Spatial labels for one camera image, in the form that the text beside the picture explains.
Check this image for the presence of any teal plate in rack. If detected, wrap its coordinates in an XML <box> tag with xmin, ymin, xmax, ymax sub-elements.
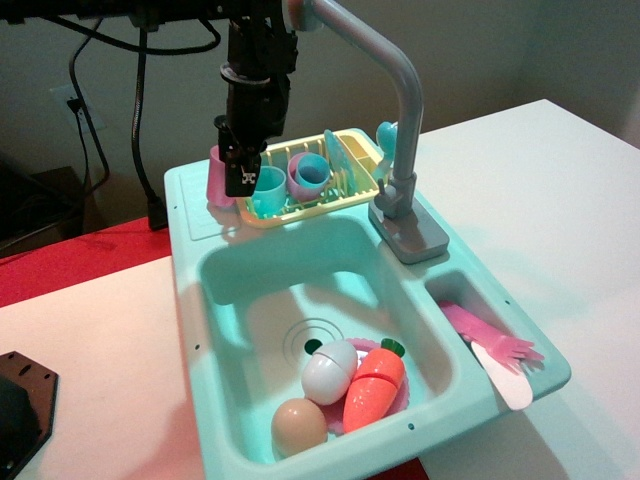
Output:
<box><xmin>323</xmin><ymin>130</ymin><xmax>356</xmax><ymax>195</ymax></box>

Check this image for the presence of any teal cup in rack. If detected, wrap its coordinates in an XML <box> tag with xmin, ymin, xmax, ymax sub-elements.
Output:
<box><xmin>251</xmin><ymin>165</ymin><xmax>286</xmax><ymax>217</ymax></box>

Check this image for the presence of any yellow dish rack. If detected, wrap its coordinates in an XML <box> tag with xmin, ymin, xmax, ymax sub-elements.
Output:
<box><xmin>237</xmin><ymin>129</ymin><xmax>383</xmax><ymax>229</ymax></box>

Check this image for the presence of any black metal base plate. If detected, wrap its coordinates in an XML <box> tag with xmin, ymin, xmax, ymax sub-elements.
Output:
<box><xmin>1</xmin><ymin>351</ymin><xmax>59</xmax><ymax>479</ymax></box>

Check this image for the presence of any white wall outlet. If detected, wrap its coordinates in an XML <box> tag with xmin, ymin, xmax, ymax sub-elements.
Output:
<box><xmin>49</xmin><ymin>84</ymin><xmax>106</xmax><ymax>133</ymax></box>

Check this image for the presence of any teal spoon behind faucet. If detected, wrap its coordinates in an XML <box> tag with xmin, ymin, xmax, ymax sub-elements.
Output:
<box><xmin>372</xmin><ymin>121</ymin><xmax>398</xmax><ymax>180</ymax></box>

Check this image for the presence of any pink toy fork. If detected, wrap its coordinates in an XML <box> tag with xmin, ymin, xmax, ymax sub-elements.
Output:
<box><xmin>437</xmin><ymin>300</ymin><xmax>545</xmax><ymax>373</ymax></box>

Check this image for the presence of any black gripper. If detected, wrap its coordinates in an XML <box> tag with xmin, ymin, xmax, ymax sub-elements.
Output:
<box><xmin>214</xmin><ymin>63</ymin><xmax>290</xmax><ymax>197</ymax></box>

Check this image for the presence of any blue cup inside lilac cup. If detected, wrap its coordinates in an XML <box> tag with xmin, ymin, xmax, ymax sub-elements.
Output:
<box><xmin>294</xmin><ymin>153</ymin><xmax>330</xmax><ymax>189</ymax></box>

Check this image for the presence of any pink plastic cup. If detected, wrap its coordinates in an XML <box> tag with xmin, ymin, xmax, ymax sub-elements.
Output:
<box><xmin>206</xmin><ymin>145</ymin><xmax>235</xmax><ymax>208</ymax></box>

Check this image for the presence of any red cloth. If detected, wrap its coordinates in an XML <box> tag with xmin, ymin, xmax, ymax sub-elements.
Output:
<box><xmin>1</xmin><ymin>219</ymin><xmax>171</xmax><ymax>307</ymax></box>

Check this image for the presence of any brown toy egg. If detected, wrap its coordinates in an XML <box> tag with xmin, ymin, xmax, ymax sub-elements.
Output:
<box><xmin>271</xmin><ymin>398</ymin><xmax>328</xmax><ymax>457</ymax></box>

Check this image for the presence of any lilac cup in rack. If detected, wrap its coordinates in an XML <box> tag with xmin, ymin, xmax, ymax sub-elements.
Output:
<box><xmin>287</xmin><ymin>152</ymin><xmax>328</xmax><ymax>202</ymax></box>

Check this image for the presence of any grey toy faucet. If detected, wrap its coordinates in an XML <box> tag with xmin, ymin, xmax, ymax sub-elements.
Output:
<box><xmin>287</xmin><ymin>1</ymin><xmax>449</xmax><ymax>264</ymax></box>

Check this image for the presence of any dark box in background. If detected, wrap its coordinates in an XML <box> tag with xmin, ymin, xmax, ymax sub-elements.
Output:
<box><xmin>1</xmin><ymin>161</ymin><xmax>86</xmax><ymax>258</ymax></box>

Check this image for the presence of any white toy knife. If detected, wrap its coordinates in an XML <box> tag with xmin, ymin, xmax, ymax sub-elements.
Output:
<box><xmin>471</xmin><ymin>342</ymin><xmax>533</xmax><ymax>411</ymax></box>

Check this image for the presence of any teal toy sink unit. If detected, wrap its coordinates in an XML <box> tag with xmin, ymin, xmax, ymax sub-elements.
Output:
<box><xmin>164</xmin><ymin>160</ymin><xmax>571</xmax><ymax>479</ymax></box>

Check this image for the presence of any white toy egg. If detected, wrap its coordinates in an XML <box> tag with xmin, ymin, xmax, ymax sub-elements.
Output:
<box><xmin>301</xmin><ymin>340</ymin><xmax>358</xmax><ymax>406</ymax></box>

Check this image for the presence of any orange toy carrot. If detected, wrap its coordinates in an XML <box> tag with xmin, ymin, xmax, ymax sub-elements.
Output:
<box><xmin>343</xmin><ymin>338</ymin><xmax>405</xmax><ymax>433</ymax></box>

